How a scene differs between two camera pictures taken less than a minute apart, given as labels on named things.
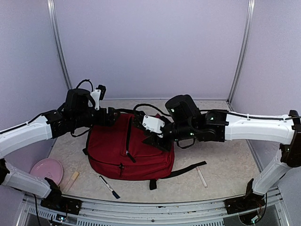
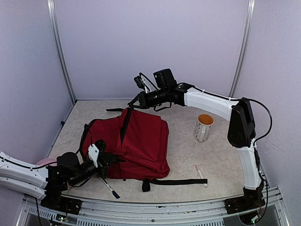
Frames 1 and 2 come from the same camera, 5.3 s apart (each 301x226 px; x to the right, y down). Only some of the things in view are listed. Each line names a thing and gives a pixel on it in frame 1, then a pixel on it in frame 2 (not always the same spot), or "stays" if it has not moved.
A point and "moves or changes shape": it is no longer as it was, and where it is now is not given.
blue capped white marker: (116, 196) stays
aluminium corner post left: (52, 12) stays
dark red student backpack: (116, 149) moves or changes shape
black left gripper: (110, 120) → (103, 160)
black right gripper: (154, 140) → (145, 101)
